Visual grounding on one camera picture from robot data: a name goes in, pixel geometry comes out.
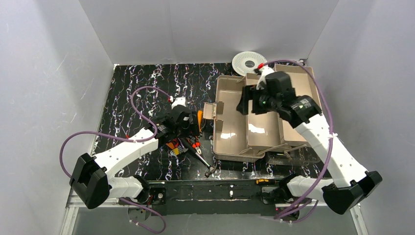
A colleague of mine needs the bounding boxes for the black handle hammer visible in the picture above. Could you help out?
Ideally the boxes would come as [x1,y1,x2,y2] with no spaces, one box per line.
[179,138,217,178]

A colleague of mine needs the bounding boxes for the beige plastic tool box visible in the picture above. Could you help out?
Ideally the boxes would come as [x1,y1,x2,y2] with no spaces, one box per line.
[203,64,323,164]

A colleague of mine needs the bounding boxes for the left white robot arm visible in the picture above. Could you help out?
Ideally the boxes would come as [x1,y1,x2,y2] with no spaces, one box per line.
[69,105,200,209]

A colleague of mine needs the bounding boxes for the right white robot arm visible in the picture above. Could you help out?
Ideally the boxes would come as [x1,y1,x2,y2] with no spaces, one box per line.
[236,71,382,218]

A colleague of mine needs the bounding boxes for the black marble pattern mat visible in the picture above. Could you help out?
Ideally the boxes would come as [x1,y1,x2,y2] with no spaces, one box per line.
[99,63,323,181]

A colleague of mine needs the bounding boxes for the red needle nose pliers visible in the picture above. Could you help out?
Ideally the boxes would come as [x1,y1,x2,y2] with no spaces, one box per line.
[189,140,202,156]

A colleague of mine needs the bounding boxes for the white filament spool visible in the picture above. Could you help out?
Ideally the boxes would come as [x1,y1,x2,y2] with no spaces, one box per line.
[231,51,267,76]

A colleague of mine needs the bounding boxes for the orange handle pliers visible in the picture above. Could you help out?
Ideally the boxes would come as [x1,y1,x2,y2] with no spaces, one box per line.
[197,110,205,132]

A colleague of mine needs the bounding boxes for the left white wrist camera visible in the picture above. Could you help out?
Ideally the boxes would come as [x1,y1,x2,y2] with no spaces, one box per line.
[171,96,186,111]

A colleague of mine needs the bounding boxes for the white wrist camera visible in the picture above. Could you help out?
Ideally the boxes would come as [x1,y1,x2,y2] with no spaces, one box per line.
[171,96,186,111]
[255,65,275,90]

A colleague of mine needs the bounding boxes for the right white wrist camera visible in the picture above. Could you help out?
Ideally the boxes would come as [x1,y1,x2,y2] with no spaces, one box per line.
[255,65,275,90]

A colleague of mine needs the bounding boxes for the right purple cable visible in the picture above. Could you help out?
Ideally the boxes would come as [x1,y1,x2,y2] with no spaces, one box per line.
[256,60,335,224]

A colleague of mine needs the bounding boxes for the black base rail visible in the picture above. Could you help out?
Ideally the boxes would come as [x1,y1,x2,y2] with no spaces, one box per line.
[139,180,277,216]

